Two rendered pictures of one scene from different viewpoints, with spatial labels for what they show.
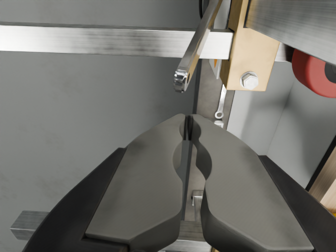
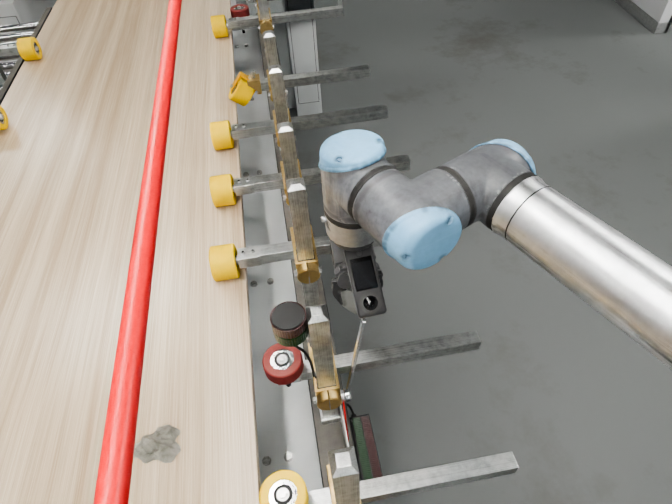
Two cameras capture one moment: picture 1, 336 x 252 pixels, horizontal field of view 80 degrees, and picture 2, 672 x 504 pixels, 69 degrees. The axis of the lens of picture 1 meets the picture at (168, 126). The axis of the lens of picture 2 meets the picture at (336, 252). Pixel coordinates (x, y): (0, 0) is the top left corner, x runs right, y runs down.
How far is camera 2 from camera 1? 0.81 m
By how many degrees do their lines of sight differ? 9
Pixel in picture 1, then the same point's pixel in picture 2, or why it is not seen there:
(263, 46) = not seen: hidden behind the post
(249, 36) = not seen: hidden behind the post
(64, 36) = (427, 347)
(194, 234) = (326, 247)
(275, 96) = (257, 365)
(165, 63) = (368, 408)
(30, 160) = not seen: hidden behind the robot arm
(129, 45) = (390, 350)
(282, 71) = (259, 387)
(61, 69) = (513, 367)
